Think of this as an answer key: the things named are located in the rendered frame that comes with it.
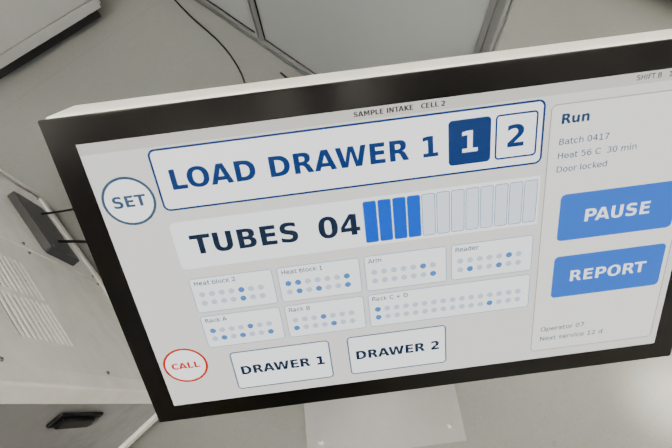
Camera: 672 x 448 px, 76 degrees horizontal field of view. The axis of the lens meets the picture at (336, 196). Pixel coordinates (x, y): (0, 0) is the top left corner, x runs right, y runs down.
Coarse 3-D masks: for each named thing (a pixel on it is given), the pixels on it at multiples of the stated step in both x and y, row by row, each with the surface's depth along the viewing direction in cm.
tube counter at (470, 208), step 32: (416, 192) 34; (448, 192) 34; (480, 192) 35; (512, 192) 35; (320, 224) 35; (352, 224) 35; (384, 224) 35; (416, 224) 35; (448, 224) 36; (480, 224) 36; (512, 224) 36
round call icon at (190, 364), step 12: (180, 348) 39; (192, 348) 39; (204, 348) 39; (168, 360) 40; (180, 360) 40; (192, 360) 40; (204, 360) 40; (168, 372) 40; (180, 372) 40; (192, 372) 41; (204, 372) 41; (168, 384) 41
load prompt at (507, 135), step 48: (192, 144) 32; (240, 144) 32; (288, 144) 32; (336, 144) 32; (384, 144) 33; (432, 144) 33; (480, 144) 33; (528, 144) 33; (192, 192) 33; (240, 192) 33; (288, 192) 34
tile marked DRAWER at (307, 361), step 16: (240, 352) 40; (256, 352) 40; (272, 352) 40; (288, 352) 40; (304, 352) 40; (320, 352) 40; (240, 368) 41; (256, 368) 41; (272, 368) 41; (288, 368) 41; (304, 368) 41; (320, 368) 41; (240, 384) 41; (256, 384) 42; (272, 384) 42
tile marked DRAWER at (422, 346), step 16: (352, 336) 40; (368, 336) 40; (384, 336) 40; (400, 336) 40; (416, 336) 40; (432, 336) 40; (352, 352) 41; (368, 352) 41; (384, 352) 41; (400, 352) 41; (416, 352) 41; (432, 352) 41; (352, 368) 41; (368, 368) 42; (384, 368) 42; (400, 368) 42
